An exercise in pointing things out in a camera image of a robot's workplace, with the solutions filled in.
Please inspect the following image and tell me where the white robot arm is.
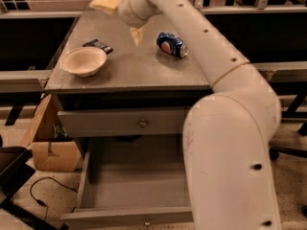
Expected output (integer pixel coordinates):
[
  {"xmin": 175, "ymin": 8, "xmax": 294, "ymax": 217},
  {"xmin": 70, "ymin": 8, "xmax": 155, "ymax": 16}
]
[{"xmin": 90, "ymin": 0, "xmax": 281, "ymax": 230}]

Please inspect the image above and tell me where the dark blue rxbar wrapper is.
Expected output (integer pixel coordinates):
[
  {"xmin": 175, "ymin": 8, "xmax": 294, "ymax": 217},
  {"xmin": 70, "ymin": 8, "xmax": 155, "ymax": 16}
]
[{"xmin": 83, "ymin": 39, "xmax": 113, "ymax": 54}]

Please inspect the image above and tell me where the black power cable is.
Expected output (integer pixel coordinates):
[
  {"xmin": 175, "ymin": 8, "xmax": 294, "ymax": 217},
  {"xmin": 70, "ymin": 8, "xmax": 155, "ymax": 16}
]
[{"xmin": 29, "ymin": 175, "xmax": 80, "ymax": 222}]

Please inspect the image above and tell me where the closed grey top drawer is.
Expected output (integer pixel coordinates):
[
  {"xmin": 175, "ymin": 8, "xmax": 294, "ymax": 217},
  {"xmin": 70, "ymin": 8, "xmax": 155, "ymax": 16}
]
[{"xmin": 59, "ymin": 107, "xmax": 188, "ymax": 138}]

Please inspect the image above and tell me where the black chair at left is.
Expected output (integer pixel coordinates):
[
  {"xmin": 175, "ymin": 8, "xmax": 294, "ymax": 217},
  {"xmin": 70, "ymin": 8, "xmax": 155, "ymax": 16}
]
[{"xmin": 0, "ymin": 136, "xmax": 69, "ymax": 230}]

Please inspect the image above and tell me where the black office chair base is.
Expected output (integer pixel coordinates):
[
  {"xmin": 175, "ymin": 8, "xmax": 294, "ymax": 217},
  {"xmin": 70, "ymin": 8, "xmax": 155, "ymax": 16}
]
[{"xmin": 270, "ymin": 93, "xmax": 307, "ymax": 219}]

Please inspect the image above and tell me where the blue pepsi can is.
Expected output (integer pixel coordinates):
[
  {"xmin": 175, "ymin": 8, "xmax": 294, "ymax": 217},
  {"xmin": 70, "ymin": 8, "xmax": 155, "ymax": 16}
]
[{"xmin": 156, "ymin": 32, "xmax": 188, "ymax": 58}]

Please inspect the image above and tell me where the open grey middle drawer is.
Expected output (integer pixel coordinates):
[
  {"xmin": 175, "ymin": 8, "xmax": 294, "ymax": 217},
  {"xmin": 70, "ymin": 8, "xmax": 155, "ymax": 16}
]
[{"xmin": 61, "ymin": 134, "xmax": 193, "ymax": 230}]

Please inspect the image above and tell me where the brass top drawer knob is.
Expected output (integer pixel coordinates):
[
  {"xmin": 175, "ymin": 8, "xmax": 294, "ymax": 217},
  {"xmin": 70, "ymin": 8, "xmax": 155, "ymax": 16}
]
[{"xmin": 139, "ymin": 119, "xmax": 149, "ymax": 127}]

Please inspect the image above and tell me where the white paper bowl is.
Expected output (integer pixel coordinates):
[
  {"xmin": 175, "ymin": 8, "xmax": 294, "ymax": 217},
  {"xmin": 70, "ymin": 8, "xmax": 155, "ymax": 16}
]
[{"xmin": 60, "ymin": 47, "xmax": 106, "ymax": 78}]

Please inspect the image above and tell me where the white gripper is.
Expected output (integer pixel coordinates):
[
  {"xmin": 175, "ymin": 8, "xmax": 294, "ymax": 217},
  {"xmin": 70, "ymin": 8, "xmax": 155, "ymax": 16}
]
[{"xmin": 89, "ymin": 0, "xmax": 151, "ymax": 46}]

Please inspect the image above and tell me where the brown cardboard box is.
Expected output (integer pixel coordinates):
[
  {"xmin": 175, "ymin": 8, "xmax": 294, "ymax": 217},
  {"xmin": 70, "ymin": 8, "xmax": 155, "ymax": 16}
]
[{"xmin": 20, "ymin": 93, "xmax": 83, "ymax": 173}]

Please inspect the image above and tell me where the grey wooden drawer cabinet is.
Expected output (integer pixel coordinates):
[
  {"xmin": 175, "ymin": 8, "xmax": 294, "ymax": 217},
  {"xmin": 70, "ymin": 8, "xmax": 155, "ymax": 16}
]
[{"xmin": 44, "ymin": 9, "xmax": 235, "ymax": 230}]

